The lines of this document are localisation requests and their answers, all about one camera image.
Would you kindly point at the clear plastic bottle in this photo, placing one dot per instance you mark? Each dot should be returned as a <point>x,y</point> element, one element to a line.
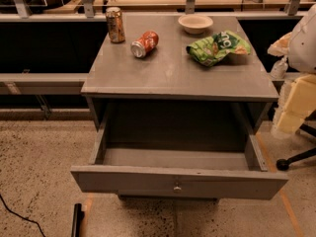
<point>279,68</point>

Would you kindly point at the grey cabinet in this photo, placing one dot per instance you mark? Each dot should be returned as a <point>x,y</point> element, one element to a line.
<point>167,74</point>

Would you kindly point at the green rice chip bag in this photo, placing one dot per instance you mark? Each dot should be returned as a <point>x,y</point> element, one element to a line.
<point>213,49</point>

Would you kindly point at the white paper bowl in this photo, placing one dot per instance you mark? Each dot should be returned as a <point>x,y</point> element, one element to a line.
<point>195,24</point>

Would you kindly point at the upright brown soda can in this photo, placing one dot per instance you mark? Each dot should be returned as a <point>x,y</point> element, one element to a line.
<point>115,24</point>

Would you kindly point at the black bar on floor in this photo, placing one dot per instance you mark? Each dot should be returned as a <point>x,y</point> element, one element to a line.
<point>78,216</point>

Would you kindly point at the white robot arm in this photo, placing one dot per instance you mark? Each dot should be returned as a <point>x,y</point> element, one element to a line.
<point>302,45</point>

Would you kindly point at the orange soda can lying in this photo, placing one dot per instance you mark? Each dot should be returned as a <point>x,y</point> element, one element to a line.
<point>143,45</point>

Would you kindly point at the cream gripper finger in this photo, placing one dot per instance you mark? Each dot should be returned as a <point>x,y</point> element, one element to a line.
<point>296,102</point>
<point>281,46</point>

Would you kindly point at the metal railing frame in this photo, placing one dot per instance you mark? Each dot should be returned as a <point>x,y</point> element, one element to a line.
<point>74,10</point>

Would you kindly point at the black chair base leg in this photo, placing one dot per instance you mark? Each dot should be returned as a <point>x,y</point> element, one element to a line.
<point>283,164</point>

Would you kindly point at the open grey top drawer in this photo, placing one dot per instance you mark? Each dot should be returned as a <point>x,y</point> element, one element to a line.
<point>210,150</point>

